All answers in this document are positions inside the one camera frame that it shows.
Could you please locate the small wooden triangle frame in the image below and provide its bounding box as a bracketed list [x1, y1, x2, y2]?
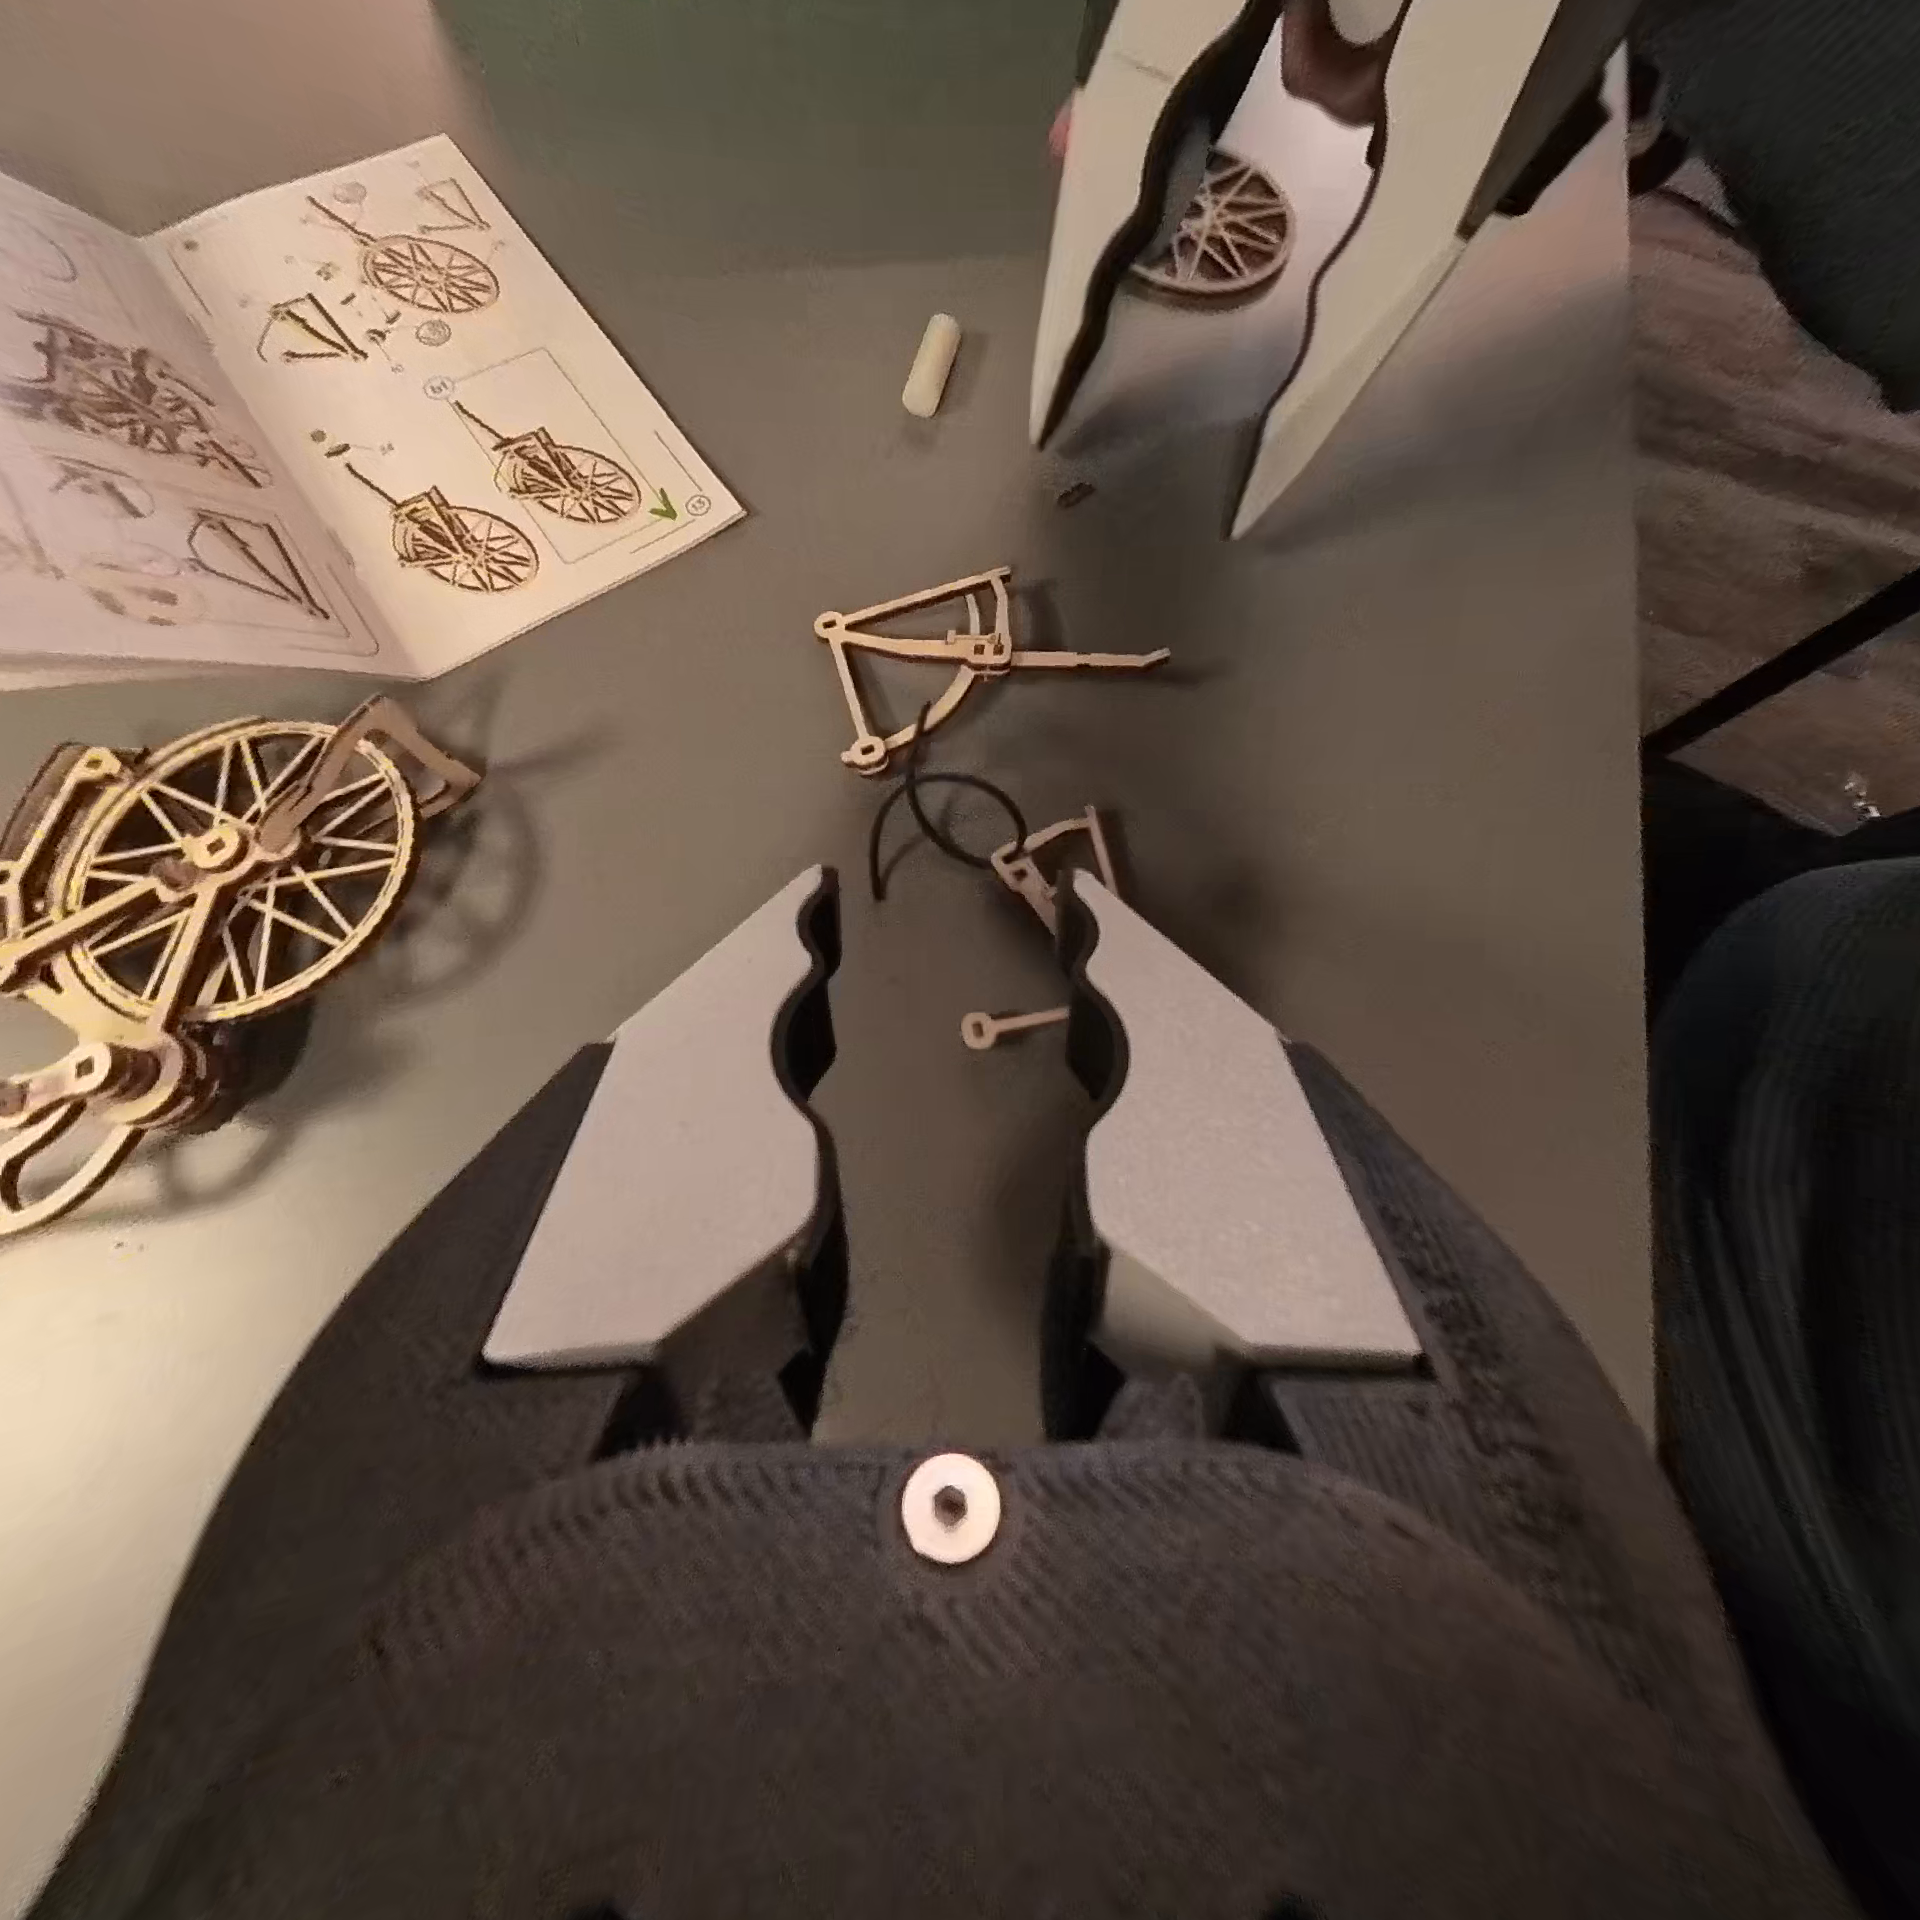
[990, 805, 1122, 945]

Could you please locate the paper instruction booklet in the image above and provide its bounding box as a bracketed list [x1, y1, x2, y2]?
[0, 133, 749, 694]

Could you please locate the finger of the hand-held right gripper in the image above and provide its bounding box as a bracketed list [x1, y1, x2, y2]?
[1229, 0, 1630, 540]
[1031, 0, 1278, 449]

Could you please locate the wooden wheeled model assembly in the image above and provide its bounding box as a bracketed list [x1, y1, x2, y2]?
[0, 691, 483, 1241]

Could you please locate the wooden triangle frame with lever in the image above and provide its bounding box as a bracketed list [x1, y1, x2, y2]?
[813, 564, 1173, 781]

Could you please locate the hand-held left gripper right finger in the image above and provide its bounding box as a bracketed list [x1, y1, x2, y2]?
[1053, 870, 1426, 1378]

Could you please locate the person's right hand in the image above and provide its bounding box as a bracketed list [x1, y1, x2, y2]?
[1288, 22, 1397, 122]

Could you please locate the pale wax stick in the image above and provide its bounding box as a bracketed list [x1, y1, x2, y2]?
[896, 310, 963, 424]

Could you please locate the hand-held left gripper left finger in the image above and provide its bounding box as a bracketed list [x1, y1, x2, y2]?
[483, 864, 848, 1373]

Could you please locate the small wooden spoked wheel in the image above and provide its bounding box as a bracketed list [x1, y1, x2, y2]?
[1126, 141, 1296, 320]

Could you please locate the black rubber band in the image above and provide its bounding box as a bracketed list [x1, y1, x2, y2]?
[865, 697, 1032, 905]

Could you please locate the person's right forearm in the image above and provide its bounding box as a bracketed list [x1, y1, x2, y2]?
[1627, 0, 1920, 410]

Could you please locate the person's dark clothed leg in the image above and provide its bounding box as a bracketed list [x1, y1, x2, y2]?
[1647, 856, 1920, 1920]

